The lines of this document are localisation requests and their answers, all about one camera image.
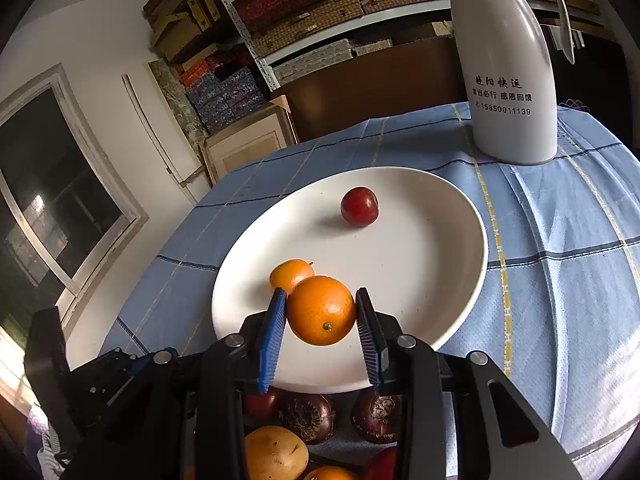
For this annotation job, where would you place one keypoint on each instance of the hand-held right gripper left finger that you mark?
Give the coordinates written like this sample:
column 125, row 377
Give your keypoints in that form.
column 272, row 345

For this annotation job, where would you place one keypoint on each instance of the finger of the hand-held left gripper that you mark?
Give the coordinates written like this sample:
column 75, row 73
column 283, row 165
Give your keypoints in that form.
column 100, row 375

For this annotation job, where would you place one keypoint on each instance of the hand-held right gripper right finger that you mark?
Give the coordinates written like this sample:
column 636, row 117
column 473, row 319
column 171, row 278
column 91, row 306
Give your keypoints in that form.
column 370, row 347

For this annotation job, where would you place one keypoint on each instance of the large orange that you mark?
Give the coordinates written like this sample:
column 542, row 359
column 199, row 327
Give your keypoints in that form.
column 320, row 305

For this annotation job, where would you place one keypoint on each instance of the dark water chestnut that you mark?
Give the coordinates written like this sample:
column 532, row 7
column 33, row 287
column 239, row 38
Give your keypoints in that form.
column 375, row 417
column 310, row 420

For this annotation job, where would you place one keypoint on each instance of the small orange tangerine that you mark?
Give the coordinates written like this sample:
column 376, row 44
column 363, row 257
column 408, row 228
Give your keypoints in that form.
column 290, row 272

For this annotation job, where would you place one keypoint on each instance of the white ceramic bowl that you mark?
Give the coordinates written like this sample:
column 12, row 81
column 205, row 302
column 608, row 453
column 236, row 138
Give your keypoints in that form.
column 415, row 270

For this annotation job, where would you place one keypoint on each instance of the yellow potato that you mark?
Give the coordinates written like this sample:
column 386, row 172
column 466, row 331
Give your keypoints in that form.
column 275, row 455

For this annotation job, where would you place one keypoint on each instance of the red tomato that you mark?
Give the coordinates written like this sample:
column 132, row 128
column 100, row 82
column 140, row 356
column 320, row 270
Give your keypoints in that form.
column 382, row 466

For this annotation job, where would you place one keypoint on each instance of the orange mandarin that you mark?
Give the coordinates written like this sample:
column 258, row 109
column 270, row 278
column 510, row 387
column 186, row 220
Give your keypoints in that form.
column 330, row 474

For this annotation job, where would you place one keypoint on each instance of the small red plum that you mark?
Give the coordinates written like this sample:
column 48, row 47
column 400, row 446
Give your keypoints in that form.
column 359, row 206

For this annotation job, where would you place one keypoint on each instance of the dark red round fruit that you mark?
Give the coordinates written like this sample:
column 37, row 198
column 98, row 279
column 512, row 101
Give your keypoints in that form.
column 262, row 405

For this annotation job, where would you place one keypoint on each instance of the crumpled light cloth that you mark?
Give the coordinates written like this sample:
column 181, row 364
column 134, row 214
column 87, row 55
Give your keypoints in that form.
column 47, row 445

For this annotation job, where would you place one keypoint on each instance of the white framed window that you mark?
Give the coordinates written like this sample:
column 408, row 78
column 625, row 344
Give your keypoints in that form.
column 50, row 185

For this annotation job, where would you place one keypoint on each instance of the blue checked tablecloth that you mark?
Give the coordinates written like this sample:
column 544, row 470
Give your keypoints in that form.
column 550, row 285

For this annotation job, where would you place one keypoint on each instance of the wooden framed panel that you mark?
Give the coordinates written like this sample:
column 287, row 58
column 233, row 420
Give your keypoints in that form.
column 245, row 145

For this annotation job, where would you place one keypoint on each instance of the stack of blue patterned boxes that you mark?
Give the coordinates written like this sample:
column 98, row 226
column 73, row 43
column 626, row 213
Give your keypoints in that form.
column 225, row 95

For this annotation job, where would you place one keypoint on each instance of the brown cardboard box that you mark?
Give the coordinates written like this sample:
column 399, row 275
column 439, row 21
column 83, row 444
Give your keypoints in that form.
column 375, row 90

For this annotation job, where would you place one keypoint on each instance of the grey marble slab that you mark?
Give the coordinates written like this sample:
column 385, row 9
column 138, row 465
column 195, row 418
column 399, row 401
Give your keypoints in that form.
column 175, row 100

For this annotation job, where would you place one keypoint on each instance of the white patterned flat box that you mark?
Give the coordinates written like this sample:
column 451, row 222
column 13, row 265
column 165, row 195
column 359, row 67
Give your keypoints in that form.
column 310, row 62

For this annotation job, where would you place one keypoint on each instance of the white metal shelf rack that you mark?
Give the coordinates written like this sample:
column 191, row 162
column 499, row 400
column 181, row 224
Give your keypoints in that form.
column 240, row 25

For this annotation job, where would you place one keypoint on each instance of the white thermos jug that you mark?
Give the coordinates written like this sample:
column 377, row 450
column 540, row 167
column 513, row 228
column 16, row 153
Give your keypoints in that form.
column 505, row 50

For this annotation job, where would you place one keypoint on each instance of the stack of yellow-brown boxes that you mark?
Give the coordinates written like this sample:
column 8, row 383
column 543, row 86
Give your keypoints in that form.
column 180, row 25

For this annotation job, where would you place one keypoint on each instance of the stack of woven boxes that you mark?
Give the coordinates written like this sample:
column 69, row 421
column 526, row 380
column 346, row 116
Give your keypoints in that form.
column 295, row 0

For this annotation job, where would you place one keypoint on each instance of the white wall strip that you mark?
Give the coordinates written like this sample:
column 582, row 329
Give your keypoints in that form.
column 155, row 135

